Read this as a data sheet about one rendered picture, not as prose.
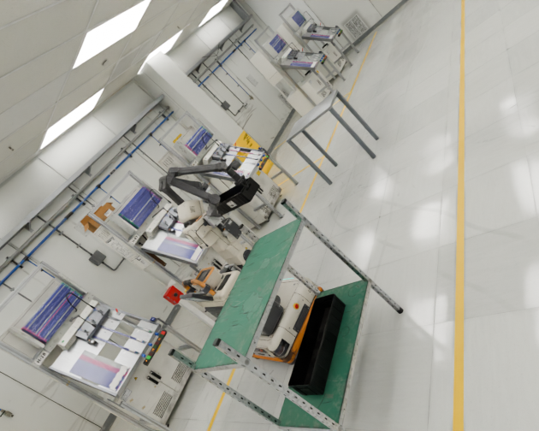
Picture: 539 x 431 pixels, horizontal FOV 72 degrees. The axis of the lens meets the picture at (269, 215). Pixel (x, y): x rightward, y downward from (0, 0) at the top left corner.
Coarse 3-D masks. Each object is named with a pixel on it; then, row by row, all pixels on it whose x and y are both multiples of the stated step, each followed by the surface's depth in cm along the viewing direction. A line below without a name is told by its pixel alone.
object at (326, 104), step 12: (324, 108) 414; (348, 108) 440; (300, 120) 464; (312, 120) 419; (360, 120) 446; (300, 132) 433; (348, 132) 415; (372, 132) 451; (360, 144) 421; (372, 156) 427
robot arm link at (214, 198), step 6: (168, 174) 278; (174, 174) 279; (168, 180) 277; (174, 180) 279; (180, 180) 280; (180, 186) 279; (186, 186) 279; (192, 186) 280; (192, 192) 279; (198, 192) 280; (204, 192) 280; (204, 198) 279; (210, 198) 277; (216, 198) 278
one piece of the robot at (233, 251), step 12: (192, 228) 284; (204, 228) 282; (216, 228) 294; (192, 240) 299; (204, 240) 287; (216, 240) 293; (228, 240) 300; (228, 252) 297; (240, 252) 298; (240, 264) 301
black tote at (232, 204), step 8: (248, 184) 295; (256, 184) 299; (224, 192) 334; (232, 192) 329; (240, 192) 290; (248, 192) 294; (224, 200) 345; (232, 200) 305; (240, 200) 299; (248, 200) 294; (216, 208) 327; (224, 208) 321; (232, 208) 315
